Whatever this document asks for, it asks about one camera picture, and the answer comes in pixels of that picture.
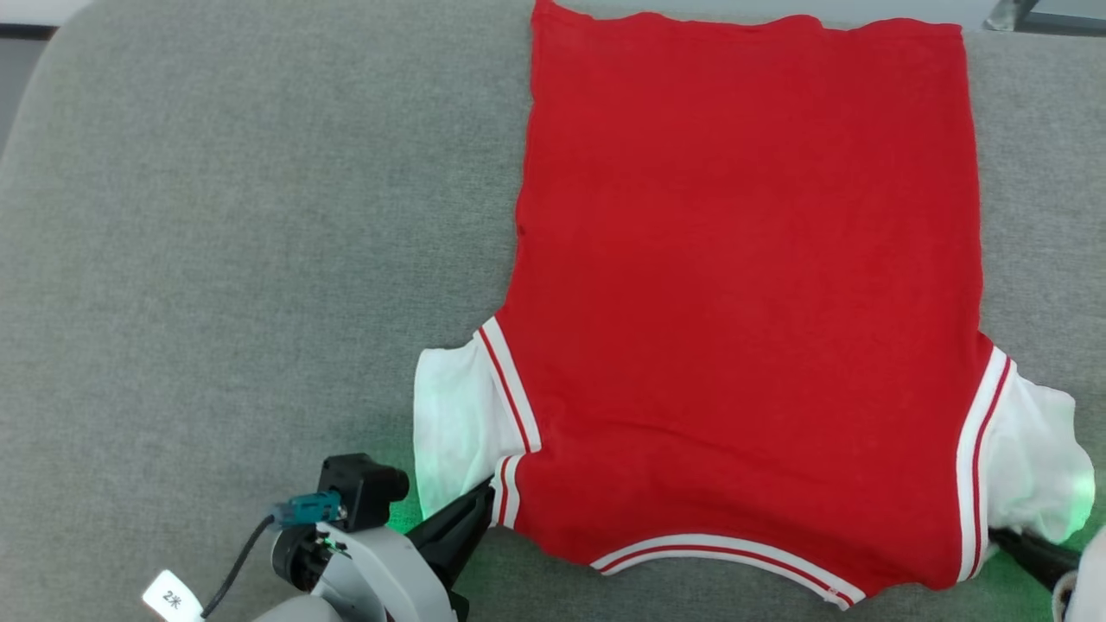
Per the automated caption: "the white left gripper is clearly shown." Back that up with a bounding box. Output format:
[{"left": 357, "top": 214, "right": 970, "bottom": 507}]
[{"left": 257, "top": 479, "right": 499, "bottom": 622}]

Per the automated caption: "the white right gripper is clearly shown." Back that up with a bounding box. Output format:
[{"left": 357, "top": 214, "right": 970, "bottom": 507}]
[{"left": 988, "top": 526, "right": 1106, "bottom": 622}]

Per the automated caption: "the red and white T-shirt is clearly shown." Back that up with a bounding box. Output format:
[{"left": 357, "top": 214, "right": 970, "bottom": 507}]
[{"left": 412, "top": 0, "right": 1096, "bottom": 611}]

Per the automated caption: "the dark-framed grey panel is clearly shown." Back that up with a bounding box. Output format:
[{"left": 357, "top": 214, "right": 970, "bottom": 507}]
[{"left": 0, "top": 23, "right": 58, "bottom": 158}]

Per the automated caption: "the teal cable connector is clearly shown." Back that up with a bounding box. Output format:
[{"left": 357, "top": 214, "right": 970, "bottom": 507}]
[{"left": 275, "top": 491, "right": 344, "bottom": 528}]

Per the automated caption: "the thin black camera cable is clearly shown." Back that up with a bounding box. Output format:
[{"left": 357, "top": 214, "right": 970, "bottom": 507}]
[{"left": 200, "top": 514, "right": 279, "bottom": 619}]

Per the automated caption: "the white cable label tag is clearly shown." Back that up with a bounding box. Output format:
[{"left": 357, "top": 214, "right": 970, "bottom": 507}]
[{"left": 142, "top": 569, "right": 207, "bottom": 622}]

